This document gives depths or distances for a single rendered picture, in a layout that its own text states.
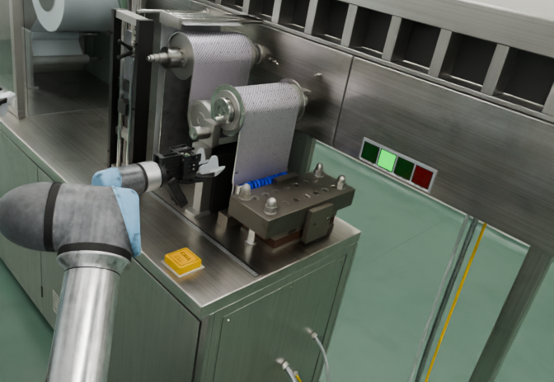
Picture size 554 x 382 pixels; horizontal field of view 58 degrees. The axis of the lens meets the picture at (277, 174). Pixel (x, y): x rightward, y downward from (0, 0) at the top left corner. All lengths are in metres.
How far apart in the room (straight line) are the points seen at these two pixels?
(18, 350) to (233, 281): 1.33
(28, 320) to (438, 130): 1.95
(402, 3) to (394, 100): 0.26
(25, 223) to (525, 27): 1.11
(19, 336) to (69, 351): 1.71
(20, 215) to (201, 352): 0.68
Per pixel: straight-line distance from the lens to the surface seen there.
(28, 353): 2.45
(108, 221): 0.85
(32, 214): 0.87
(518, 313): 1.67
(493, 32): 1.36
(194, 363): 1.44
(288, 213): 1.42
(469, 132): 1.39
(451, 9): 1.40
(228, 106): 1.42
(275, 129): 1.53
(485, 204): 1.41
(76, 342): 0.82
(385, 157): 1.51
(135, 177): 1.23
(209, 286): 1.31
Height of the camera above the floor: 1.72
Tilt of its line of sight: 25 degrees down
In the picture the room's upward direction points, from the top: 11 degrees clockwise
